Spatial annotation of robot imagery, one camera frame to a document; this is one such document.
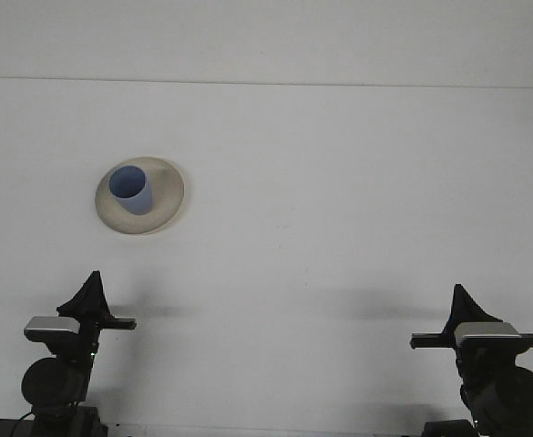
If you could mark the pale blue cup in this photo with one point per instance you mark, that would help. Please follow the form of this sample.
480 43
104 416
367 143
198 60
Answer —
131 191

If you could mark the pale round plate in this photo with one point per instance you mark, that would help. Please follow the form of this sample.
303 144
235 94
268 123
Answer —
168 196

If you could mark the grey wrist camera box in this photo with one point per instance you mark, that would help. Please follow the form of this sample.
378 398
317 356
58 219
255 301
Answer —
484 332
49 325

